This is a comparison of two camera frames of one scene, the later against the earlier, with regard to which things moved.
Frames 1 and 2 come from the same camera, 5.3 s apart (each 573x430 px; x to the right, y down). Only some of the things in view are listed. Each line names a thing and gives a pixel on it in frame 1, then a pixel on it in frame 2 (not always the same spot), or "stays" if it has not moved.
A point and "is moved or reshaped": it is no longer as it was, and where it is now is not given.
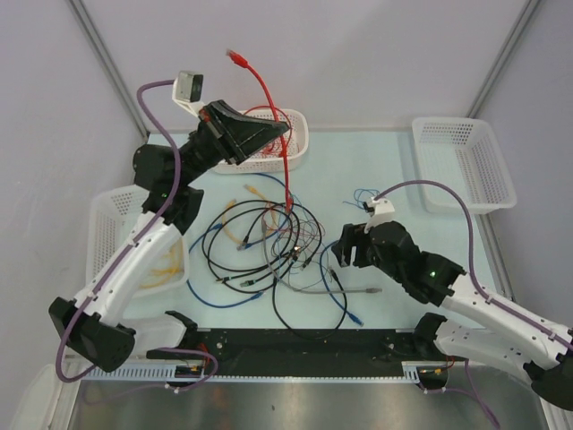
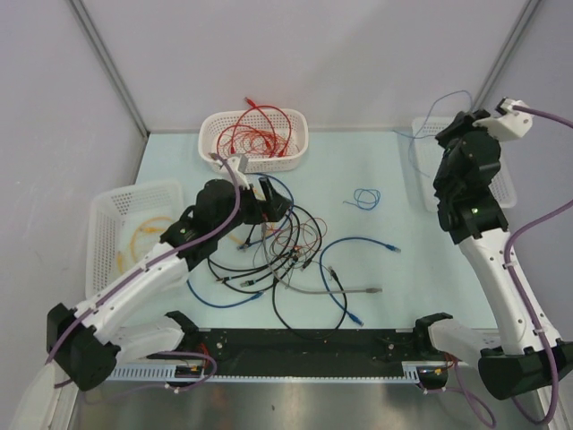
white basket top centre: (269, 159) stays
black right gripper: (341, 249) to (461, 124)
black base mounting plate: (300, 350) stays
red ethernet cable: (236, 59) is moved or reshaped
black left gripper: (233, 134) to (271, 210)
